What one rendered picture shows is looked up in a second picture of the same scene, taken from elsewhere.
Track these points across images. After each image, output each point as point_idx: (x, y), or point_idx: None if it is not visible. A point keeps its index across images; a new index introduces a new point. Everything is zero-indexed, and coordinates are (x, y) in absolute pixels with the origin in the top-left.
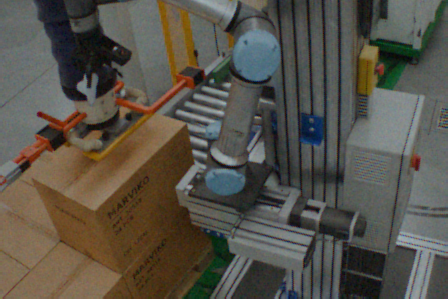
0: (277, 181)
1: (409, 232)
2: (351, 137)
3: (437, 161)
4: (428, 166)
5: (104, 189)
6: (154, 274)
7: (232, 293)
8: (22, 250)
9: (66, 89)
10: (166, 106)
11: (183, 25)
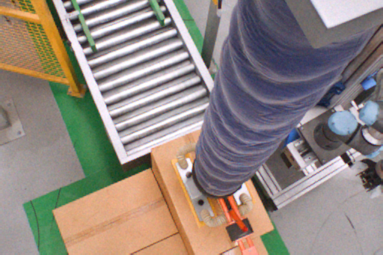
0: (326, 109)
1: None
2: None
3: None
4: None
5: (256, 212)
6: None
7: (271, 173)
8: None
9: (230, 195)
10: (100, 106)
11: (52, 31)
